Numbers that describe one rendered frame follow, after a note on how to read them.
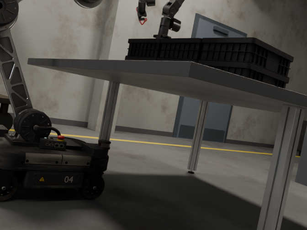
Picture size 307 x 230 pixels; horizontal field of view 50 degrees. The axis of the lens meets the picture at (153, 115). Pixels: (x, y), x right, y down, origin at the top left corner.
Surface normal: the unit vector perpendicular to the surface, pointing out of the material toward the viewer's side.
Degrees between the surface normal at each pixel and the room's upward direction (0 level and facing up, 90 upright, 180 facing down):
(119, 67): 90
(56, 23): 90
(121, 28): 90
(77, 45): 90
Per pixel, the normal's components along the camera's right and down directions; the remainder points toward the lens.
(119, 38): 0.56, 0.15
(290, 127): -0.81, -0.12
